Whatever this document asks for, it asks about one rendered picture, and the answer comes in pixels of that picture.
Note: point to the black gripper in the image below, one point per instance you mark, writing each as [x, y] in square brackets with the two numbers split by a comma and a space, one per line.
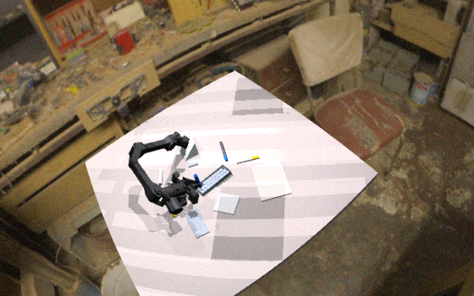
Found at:
[185, 186]

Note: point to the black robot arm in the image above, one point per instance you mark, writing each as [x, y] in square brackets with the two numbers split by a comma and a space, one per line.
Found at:
[154, 191]

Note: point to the white sheet of paper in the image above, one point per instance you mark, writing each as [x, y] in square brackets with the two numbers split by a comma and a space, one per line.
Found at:
[271, 180]

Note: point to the grey keyboard with white letter keys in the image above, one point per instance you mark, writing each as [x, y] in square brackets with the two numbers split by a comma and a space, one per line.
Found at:
[213, 179]

